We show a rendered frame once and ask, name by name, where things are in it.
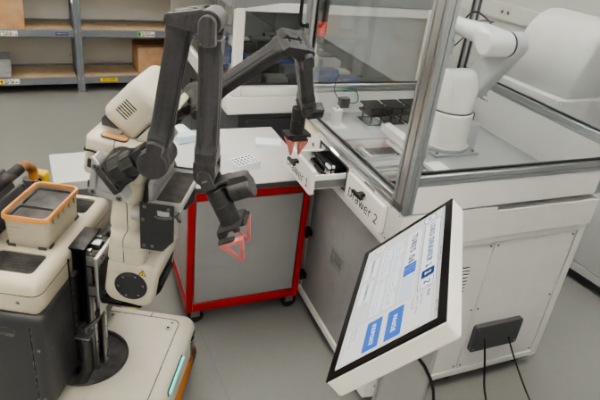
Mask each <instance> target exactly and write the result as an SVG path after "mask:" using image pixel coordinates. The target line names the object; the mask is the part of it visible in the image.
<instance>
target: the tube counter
mask: <svg viewBox="0 0 600 400"><path fill-rule="evenodd" d="M419 251H420V250H419ZM419 251H417V252H416V253H414V254H412V255H410V256H408V257H407V258H405V261H404V269H403V275H402V279H401V285H400V289H399V294H398V299H397V302H398V303H399V302H401V301H403V300H404V299H405V298H407V297H409V296H411V295H412V294H413V288H414V281H415V275H416V269H417V263H418V257H419Z"/></svg>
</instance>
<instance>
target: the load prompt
mask: <svg viewBox="0 0 600 400"><path fill-rule="evenodd" d="M441 219H442V216H440V217H438V218H437V219H435V220H434V221H432V222H431V223H429V224H428V225H426V227H425V234H424V240H423V247H422V254H421V266H420V272H419V279H418V286H417V292H418V291H420V290H422V289H424V288H425V287H427V286H429V285H431V284H433V283H434V282H436V280H437V270H438V250H439V239H440V229H441ZM417 292H416V293H417Z"/></svg>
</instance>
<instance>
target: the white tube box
mask: <svg viewBox="0 0 600 400"><path fill-rule="evenodd" d="M252 159H254V162H248V160H252ZM228 168H230V169H231V170H233V171H234V172H236V171H242V170H247V171H253V170H257V169H260V168H261V161H260V160H258V161H256V160H255V157H254V156H252V155H250V154H247V155H243V156H239V157H235V158H231V159H228Z"/></svg>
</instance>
